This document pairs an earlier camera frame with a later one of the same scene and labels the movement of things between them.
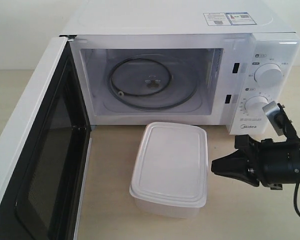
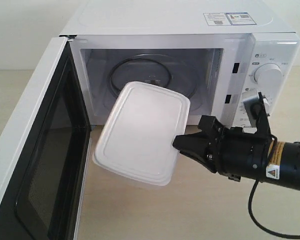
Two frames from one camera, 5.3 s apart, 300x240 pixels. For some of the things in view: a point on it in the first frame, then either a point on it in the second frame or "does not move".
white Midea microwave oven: [184, 62] does not move
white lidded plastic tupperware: [170, 178] to [136, 141]
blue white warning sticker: [230, 18] does not move
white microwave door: [39, 167] does not move
